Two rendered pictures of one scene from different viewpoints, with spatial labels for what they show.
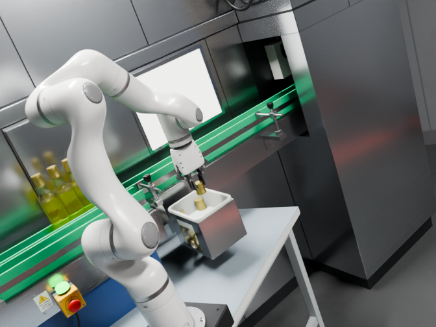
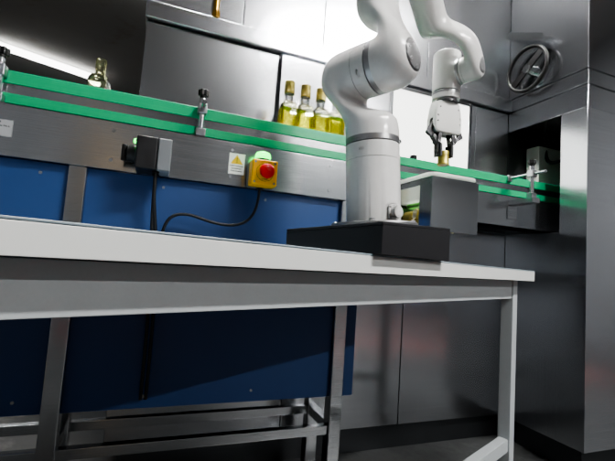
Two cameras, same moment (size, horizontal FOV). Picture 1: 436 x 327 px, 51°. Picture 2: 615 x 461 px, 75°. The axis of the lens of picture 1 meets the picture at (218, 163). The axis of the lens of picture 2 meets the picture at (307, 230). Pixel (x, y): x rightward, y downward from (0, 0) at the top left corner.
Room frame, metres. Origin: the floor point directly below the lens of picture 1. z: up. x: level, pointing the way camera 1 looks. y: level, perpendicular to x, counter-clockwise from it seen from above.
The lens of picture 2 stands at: (0.24, 0.30, 0.73)
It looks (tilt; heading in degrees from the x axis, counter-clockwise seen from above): 5 degrees up; 9
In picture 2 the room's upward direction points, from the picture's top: 4 degrees clockwise
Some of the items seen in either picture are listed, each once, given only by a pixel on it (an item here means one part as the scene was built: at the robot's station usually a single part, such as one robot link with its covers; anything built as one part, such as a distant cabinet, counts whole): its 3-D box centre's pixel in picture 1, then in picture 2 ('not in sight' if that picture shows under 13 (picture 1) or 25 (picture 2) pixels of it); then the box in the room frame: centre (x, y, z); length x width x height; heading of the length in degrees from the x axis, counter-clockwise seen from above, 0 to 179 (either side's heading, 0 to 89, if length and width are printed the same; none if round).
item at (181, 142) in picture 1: (180, 139); (446, 98); (1.51, 0.09, 1.27); 0.09 x 0.08 x 0.03; 119
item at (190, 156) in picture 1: (186, 156); (445, 117); (1.50, 0.09, 1.21); 0.10 x 0.07 x 0.11; 119
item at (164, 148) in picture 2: not in sight; (153, 157); (1.15, 0.85, 0.96); 0.08 x 0.08 x 0.08; 30
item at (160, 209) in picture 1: (157, 210); not in sight; (1.58, 0.28, 1.02); 0.09 x 0.04 x 0.07; 30
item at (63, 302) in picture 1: (69, 300); (262, 175); (1.29, 0.61, 0.96); 0.07 x 0.07 x 0.07; 30
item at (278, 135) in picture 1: (273, 126); (526, 189); (1.89, -0.28, 1.07); 0.17 x 0.05 x 0.23; 30
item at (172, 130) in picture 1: (172, 118); (447, 72); (1.50, 0.09, 1.35); 0.09 x 0.08 x 0.13; 55
